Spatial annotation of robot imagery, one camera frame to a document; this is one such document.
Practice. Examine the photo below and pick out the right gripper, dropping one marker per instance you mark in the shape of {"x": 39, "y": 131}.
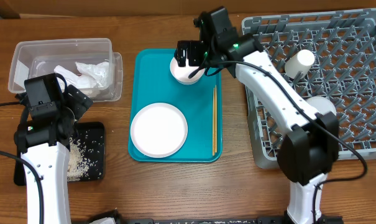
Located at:
{"x": 192, "y": 47}

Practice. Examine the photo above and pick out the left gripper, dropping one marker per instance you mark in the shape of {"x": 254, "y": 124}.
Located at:
{"x": 79, "y": 106}

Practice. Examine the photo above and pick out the white napkin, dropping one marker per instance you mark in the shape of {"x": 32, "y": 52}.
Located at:
{"x": 99, "y": 72}
{"x": 84, "y": 83}

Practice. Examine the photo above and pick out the pink white bowl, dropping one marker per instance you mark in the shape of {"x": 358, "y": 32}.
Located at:
{"x": 181, "y": 74}

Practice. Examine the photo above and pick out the wooden chopstick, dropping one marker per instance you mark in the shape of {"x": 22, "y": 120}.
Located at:
{"x": 216, "y": 117}
{"x": 213, "y": 124}

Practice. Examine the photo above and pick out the pile of rice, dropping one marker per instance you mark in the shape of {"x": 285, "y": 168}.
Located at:
{"x": 79, "y": 158}

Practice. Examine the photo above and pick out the large white plate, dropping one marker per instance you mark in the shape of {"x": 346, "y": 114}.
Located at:
{"x": 159, "y": 130}

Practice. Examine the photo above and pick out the pale green cup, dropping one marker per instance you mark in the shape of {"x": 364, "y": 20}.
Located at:
{"x": 300, "y": 62}

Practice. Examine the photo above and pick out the grey green saucer bowl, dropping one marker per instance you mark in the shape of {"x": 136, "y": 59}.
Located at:
{"x": 322, "y": 104}

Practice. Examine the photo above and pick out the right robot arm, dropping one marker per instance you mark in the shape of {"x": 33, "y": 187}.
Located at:
{"x": 310, "y": 144}

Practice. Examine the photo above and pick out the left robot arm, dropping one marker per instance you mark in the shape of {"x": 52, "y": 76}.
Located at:
{"x": 43, "y": 144}

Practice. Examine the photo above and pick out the grey dishwasher rack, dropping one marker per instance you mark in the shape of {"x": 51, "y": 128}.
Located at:
{"x": 344, "y": 70}

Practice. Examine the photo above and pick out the teal serving tray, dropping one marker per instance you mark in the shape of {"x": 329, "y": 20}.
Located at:
{"x": 154, "y": 83}

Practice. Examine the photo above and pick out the black plastic tray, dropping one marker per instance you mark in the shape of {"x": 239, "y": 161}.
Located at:
{"x": 91, "y": 149}

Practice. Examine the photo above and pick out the clear plastic bin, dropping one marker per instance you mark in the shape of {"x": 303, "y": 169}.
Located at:
{"x": 26, "y": 52}

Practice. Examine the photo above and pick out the cardboard backdrop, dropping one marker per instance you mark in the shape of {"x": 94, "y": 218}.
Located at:
{"x": 88, "y": 8}

